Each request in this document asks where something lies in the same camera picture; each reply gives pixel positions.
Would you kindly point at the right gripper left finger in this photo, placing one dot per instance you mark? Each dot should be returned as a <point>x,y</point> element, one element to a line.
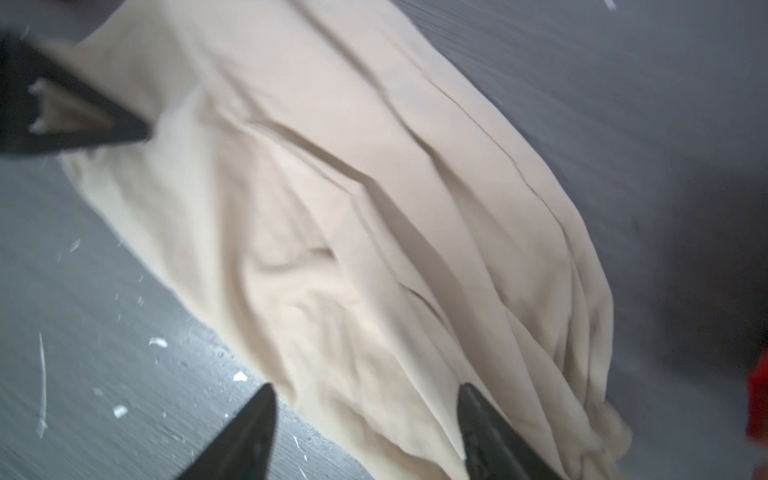
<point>243,448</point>

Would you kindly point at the beige shorts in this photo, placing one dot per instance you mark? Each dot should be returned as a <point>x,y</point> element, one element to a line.
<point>367,232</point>

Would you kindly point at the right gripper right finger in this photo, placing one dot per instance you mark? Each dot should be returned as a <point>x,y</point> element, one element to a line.
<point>493,449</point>

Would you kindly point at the red shorts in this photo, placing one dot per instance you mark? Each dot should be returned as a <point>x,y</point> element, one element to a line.
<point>756,428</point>

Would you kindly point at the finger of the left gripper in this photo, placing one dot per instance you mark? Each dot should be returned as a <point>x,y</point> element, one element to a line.
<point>45,109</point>

